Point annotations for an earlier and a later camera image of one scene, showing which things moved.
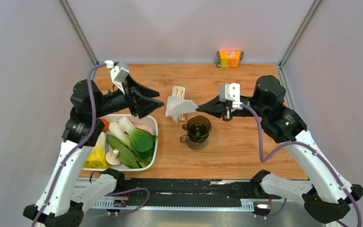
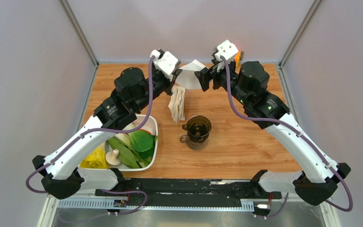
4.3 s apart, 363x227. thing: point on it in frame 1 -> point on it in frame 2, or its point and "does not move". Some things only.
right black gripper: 217,109 -> 206,74
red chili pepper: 143,130 does not move
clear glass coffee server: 193,145 does not move
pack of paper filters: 178,92 does not move
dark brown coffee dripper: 198,127 does not move
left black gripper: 143,106 -> 169,83
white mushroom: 111,157 does not move
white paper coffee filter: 177,105 -> 187,78
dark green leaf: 126,156 does not move
